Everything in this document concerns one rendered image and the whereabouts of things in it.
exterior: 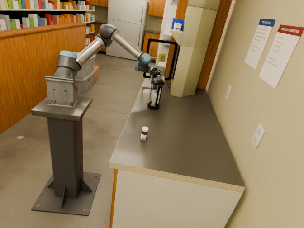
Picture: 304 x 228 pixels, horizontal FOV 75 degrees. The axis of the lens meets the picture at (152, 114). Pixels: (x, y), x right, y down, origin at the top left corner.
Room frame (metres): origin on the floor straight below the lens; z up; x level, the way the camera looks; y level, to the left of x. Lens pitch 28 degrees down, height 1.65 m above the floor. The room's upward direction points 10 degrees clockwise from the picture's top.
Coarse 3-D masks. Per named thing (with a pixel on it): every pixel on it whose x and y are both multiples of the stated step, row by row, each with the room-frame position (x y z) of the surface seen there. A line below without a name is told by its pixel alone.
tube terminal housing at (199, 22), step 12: (192, 12) 1.79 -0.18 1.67; (204, 12) 1.81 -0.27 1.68; (216, 12) 1.92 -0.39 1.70; (192, 24) 1.79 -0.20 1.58; (204, 24) 1.83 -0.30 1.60; (192, 36) 1.79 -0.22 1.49; (204, 36) 1.86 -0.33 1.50; (180, 48) 1.79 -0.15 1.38; (192, 48) 1.79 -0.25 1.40; (204, 48) 1.90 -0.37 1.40; (180, 60) 1.79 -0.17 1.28; (192, 60) 1.80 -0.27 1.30; (180, 72) 1.79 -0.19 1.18; (192, 72) 1.84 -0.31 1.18; (180, 84) 1.79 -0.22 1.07; (192, 84) 1.87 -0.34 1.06; (180, 96) 1.79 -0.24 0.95
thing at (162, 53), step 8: (152, 48) 2.03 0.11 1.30; (160, 48) 2.05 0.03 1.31; (168, 48) 2.07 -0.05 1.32; (152, 56) 2.04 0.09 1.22; (160, 56) 2.06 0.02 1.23; (168, 56) 2.08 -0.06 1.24; (160, 64) 2.06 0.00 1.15; (168, 64) 2.08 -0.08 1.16; (160, 72) 2.06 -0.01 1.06; (168, 72) 2.08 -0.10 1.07
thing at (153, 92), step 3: (153, 84) 1.41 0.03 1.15; (153, 87) 1.41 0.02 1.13; (156, 87) 1.40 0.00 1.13; (162, 87) 1.43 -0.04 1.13; (150, 90) 1.45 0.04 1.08; (153, 90) 1.41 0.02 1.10; (156, 90) 1.40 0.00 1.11; (150, 93) 1.43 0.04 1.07; (153, 93) 1.41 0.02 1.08; (156, 93) 1.41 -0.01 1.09; (150, 96) 1.43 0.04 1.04; (153, 96) 1.41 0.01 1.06; (156, 96) 1.41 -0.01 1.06; (150, 99) 1.42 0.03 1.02; (153, 99) 1.41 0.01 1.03; (150, 102) 1.42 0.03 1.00; (153, 102) 1.41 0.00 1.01; (153, 105) 1.41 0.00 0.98
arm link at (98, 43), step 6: (96, 36) 1.69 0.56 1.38; (96, 42) 1.66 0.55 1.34; (102, 42) 1.68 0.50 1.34; (108, 42) 1.72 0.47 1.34; (84, 48) 1.61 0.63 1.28; (90, 48) 1.61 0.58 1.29; (96, 48) 1.64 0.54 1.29; (78, 54) 1.55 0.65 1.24; (84, 54) 1.56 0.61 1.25; (90, 54) 1.59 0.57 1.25; (78, 60) 1.51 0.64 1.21; (84, 60) 1.54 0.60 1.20; (78, 66) 1.48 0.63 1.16
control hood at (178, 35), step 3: (171, 30) 1.80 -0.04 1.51; (174, 30) 1.85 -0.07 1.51; (180, 30) 1.97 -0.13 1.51; (171, 33) 1.79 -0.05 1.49; (174, 33) 1.79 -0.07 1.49; (177, 33) 1.79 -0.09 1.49; (180, 33) 1.79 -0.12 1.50; (183, 33) 1.79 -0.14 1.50; (174, 36) 1.79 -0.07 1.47; (177, 36) 1.79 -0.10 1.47; (180, 36) 1.79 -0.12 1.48; (177, 39) 1.79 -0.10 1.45; (180, 39) 1.79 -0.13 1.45; (177, 42) 1.79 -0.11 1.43; (180, 42) 1.79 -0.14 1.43
